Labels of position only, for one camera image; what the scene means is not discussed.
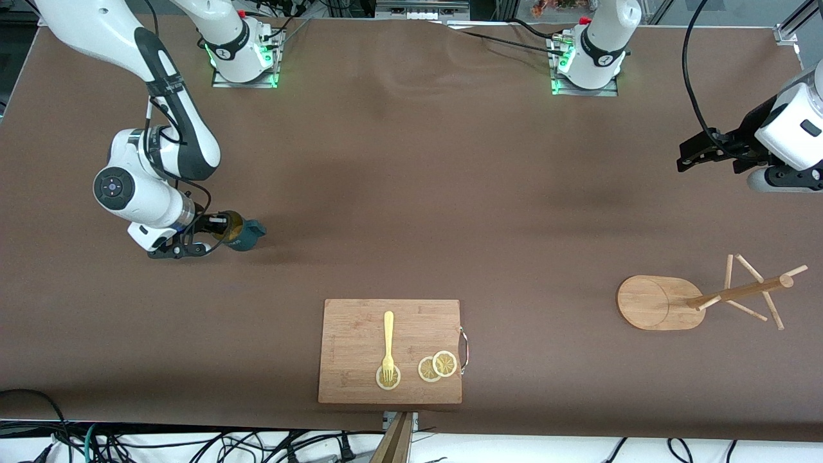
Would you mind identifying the teal mug with yellow inside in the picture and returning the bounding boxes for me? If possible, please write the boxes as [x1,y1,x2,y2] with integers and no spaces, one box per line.
[219,211,267,253]

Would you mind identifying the wooden mug rack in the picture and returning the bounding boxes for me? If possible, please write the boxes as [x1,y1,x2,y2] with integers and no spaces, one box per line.
[617,254,809,332]

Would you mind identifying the wooden cutting board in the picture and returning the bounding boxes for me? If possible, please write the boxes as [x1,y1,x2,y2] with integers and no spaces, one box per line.
[318,299,469,405]

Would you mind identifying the brown table cloth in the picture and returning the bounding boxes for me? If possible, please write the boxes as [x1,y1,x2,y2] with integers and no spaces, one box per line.
[0,14,823,444]

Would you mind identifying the yellow plastic fork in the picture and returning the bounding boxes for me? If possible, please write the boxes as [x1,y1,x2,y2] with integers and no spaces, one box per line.
[382,311,396,385]

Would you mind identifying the grey power strip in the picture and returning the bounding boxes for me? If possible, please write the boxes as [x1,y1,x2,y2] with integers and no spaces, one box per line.
[375,0,471,21]

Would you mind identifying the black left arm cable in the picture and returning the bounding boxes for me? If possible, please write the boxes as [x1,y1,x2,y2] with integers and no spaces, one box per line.
[682,0,741,159]

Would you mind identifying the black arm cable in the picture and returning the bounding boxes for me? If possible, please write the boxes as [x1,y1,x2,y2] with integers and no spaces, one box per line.
[143,0,233,258]
[682,0,741,159]

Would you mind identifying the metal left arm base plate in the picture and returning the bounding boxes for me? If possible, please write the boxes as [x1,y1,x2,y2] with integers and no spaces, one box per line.
[550,35,620,98]

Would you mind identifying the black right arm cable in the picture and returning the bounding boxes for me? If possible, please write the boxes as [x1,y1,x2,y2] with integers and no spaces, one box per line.
[143,0,233,258]

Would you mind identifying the aluminium frame profile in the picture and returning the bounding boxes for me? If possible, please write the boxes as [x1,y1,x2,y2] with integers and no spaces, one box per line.
[773,0,823,47]

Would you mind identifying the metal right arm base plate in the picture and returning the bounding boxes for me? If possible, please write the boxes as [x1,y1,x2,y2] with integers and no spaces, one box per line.
[211,29,282,89]

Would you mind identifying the thin black table cable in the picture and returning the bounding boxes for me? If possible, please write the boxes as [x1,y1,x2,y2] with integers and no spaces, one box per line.
[510,17,561,41]
[444,23,568,57]

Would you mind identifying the thick black floor cable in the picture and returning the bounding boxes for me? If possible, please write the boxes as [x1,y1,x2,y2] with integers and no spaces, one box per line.
[0,388,73,463]

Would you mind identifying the teal floor cable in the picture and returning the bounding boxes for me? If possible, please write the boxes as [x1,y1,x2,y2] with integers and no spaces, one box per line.
[82,422,105,463]

